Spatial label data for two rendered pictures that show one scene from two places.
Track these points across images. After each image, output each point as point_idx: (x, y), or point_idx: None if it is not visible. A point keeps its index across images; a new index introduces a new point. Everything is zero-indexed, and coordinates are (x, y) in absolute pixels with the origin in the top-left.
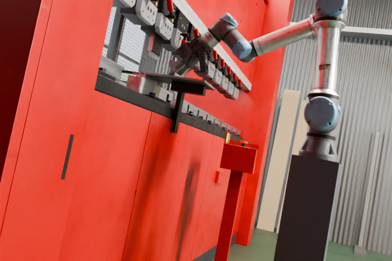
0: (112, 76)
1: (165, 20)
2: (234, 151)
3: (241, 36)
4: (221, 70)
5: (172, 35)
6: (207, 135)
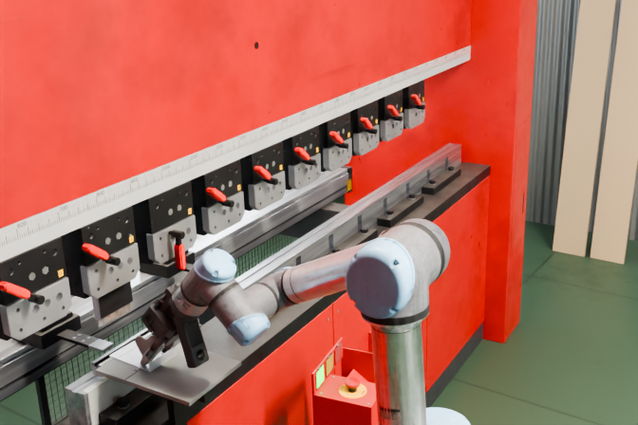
0: None
1: (106, 264)
2: (333, 410)
3: (238, 308)
4: (340, 146)
5: (148, 249)
6: (310, 326)
